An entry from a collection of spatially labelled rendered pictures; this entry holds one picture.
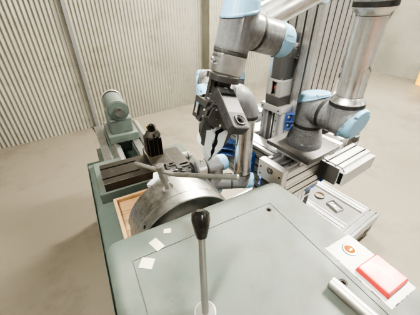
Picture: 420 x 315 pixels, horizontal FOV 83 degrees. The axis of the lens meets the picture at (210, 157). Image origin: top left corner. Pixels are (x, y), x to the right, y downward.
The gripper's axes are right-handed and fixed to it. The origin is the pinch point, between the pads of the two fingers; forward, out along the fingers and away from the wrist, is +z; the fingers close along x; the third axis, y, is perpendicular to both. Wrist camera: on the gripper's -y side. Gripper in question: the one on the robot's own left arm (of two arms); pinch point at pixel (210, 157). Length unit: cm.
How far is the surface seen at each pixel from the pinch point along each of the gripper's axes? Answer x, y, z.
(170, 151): -20, 68, 34
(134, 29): -64, 362, -16
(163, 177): 8.8, 6.7, 9.4
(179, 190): 4.3, 4.7, 13.0
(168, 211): 8.9, -0.1, 15.7
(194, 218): 14.4, -20.5, -1.0
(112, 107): 4, 115, 26
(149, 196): 11.2, 9.0, 17.2
